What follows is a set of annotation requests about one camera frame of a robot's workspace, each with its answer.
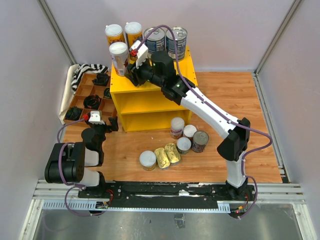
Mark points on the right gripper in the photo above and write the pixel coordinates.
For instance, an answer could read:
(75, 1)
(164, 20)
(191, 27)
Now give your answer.
(133, 74)

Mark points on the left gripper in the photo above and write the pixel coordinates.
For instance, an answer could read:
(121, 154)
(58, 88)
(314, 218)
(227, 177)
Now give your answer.
(114, 123)

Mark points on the red white can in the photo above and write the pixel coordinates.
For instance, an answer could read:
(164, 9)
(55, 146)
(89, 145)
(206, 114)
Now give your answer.
(177, 125)
(120, 57)

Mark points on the yellow shelf cabinet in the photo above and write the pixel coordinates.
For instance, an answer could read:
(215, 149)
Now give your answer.
(144, 107)

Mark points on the blue yellow can white lid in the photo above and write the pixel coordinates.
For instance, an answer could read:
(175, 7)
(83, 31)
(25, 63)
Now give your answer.
(133, 32)

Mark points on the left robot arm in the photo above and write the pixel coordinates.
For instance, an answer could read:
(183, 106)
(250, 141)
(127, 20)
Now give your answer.
(69, 162)

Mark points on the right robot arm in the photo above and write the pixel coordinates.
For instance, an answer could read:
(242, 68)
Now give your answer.
(161, 71)

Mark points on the rolled green belt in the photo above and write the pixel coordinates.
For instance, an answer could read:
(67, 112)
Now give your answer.
(106, 93)

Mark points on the rolled black belt middle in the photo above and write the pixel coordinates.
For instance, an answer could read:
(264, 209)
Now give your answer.
(92, 102)

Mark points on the rolled black belt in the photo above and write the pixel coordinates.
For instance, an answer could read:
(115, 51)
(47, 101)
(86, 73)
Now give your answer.
(92, 102)
(101, 79)

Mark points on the rolled black belt top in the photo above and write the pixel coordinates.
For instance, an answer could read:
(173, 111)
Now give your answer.
(101, 79)

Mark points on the rolled dark belt bottom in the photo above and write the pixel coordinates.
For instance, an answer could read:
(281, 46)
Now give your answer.
(73, 113)

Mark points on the wooden divided tray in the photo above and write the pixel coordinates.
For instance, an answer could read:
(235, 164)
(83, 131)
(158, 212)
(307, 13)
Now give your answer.
(92, 94)

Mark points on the striped cloth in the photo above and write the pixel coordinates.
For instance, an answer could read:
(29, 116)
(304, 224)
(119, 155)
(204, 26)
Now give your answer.
(86, 69)

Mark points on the gold rectangular tin left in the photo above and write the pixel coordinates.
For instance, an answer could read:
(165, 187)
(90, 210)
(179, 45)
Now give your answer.
(162, 158)

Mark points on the gold rectangular tin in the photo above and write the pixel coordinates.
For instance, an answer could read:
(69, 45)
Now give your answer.
(172, 153)
(162, 158)

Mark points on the gold rectangular tin right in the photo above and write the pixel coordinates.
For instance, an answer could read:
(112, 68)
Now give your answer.
(172, 153)

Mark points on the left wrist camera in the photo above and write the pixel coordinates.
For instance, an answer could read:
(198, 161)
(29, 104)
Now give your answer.
(94, 117)

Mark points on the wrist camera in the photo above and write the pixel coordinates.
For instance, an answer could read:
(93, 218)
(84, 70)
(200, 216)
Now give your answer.
(141, 53)
(94, 117)

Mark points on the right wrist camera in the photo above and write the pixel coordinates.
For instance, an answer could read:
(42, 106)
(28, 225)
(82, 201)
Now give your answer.
(141, 53)

